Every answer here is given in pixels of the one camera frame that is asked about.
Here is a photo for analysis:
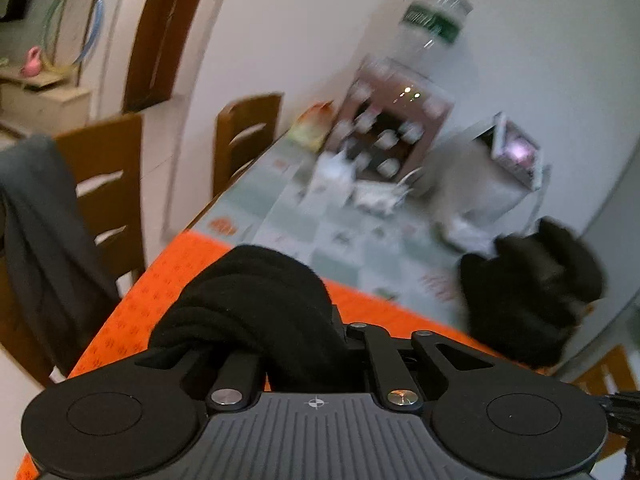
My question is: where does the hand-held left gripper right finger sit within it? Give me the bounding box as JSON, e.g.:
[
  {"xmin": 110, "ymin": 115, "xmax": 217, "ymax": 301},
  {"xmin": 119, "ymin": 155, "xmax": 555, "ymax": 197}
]
[{"xmin": 345, "ymin": 321, "xmax": 501, "ymax": 411}]

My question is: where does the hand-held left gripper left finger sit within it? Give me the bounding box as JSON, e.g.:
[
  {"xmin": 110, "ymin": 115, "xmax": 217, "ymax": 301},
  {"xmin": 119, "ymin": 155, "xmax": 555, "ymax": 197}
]
[{"xmin": 145, "ymin": 347, "xmax": 263, "ymax": 408}]

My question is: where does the black sweater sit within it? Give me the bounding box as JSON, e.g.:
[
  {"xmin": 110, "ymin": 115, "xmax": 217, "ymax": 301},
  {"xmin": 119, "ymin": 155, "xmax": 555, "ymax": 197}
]
[{"xmin": 147, "ymin": 245, "xmax": 351, "ymax": 392}]

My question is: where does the stack of folded black clothes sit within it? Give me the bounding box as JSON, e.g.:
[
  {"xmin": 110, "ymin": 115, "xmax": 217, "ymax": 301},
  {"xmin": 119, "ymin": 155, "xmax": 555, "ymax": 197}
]
[{"xmin": 457, "ymin": 217, "xmax": 608, "ymax": 368}]

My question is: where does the orange patterned mat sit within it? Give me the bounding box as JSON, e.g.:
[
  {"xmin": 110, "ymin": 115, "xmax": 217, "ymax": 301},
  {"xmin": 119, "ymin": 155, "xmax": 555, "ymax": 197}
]
[{"xmin": 15, "ymin": 230, "xmax": 551, "ymax": 480}]

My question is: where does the checked tablecloth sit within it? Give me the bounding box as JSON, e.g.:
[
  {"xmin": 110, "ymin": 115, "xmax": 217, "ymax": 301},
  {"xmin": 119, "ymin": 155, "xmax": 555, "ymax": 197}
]
[{"xmin": 192, "ymin": 132, "xmax": 501, "ymax": 331}]

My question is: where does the white power strip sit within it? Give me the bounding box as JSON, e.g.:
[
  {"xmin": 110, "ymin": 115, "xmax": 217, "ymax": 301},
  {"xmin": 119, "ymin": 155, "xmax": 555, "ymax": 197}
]
[{"xmin": 352, "ymin": 182, "xmax": 406, "ymax": 211}]

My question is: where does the white tissue box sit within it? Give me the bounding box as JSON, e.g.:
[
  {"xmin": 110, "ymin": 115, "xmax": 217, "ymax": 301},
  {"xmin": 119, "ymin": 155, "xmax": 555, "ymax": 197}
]
[{"xmin": 307, "ymin": 152, "xmax": 356, "ymax": 201}]

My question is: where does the translucent plastic bag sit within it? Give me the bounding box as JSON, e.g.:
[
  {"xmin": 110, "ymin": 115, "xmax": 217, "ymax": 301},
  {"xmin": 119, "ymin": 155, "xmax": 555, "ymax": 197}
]
[{"xmin": 425, "ymin": 125, "xmax": 541, "ymax": 241}]

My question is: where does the grey garment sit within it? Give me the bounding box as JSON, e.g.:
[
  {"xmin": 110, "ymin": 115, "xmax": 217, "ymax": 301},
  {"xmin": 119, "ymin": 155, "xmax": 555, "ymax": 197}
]
[{"xmin": 0, "ymin": 135, "xmax": 121, "ymax": 376}]

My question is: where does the yellow snack bag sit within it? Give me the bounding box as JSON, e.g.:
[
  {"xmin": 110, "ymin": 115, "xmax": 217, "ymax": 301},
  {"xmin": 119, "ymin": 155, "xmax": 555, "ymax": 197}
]
[{"xmin": 290, "ymin": 101, "xmax": 333, "ymax": 151}]

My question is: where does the brown appliance with stickers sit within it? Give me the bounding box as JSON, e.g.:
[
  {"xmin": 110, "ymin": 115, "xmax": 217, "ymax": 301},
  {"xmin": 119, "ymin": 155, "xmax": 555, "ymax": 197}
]
[{"xmin": 327, "ymin": 57, "xmax": 456, "ymax": 183}]

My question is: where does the beige cabinet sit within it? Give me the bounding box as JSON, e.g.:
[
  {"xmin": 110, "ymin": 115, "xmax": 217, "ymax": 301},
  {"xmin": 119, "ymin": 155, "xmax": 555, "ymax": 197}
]
[{"xmin": 0, "ymin": 67, "xmax": 93, "ymax": 133}]

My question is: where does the clear water bottle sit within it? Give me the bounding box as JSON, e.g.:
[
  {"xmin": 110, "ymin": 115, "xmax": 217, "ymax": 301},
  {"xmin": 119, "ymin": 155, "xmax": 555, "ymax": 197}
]
[{"xmin": 400, "ymin": 0, "xmax": 473, "ymax": 68}]

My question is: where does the brown wooden door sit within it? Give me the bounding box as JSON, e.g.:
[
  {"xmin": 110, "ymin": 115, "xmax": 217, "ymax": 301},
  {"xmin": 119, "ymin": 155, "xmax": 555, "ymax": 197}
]
[{"xmin": 122, "ymin": 0, "xmax": 218, "ymax": 113}]

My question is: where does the pink kettlebell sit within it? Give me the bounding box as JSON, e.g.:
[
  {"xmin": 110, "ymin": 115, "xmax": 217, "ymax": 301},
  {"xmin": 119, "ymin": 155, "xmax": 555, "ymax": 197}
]
[{"xmin": 20, "ymin": 46, "xmax": 43, "ymax": 78}]

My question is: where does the colourful hula hoop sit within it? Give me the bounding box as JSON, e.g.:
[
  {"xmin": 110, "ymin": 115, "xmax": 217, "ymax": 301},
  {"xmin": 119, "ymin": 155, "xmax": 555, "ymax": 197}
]
[{"xmin": 42, "ymin": 0, "xmax": 107, "ymax": 68}]

